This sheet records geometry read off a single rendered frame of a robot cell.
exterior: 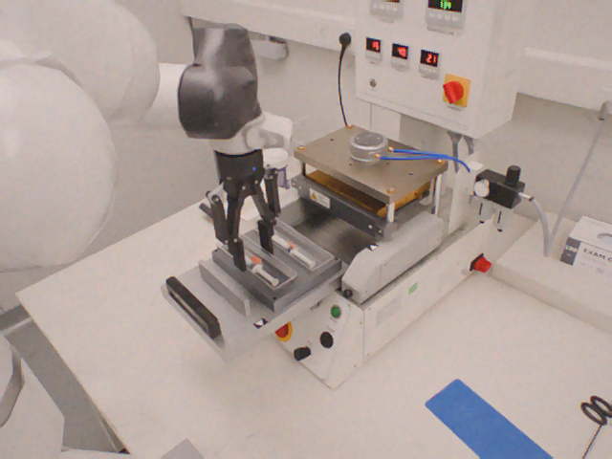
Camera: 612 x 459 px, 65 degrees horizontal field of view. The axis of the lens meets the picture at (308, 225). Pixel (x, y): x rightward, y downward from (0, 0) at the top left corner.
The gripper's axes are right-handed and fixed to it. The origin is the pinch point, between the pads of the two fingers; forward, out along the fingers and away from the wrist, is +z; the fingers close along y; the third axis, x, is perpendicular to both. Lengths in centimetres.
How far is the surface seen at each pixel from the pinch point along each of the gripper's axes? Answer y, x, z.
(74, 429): 39, -75, 104
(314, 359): -4.3, 10.7, 25.6
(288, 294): 0.4, 10.2, 4.6
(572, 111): -87, 18, -5
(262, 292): 3.4, 6.7, 4.5
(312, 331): -6.3, 8.1, 21.0
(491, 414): -21, 41, 29
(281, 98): -81, -92, 18
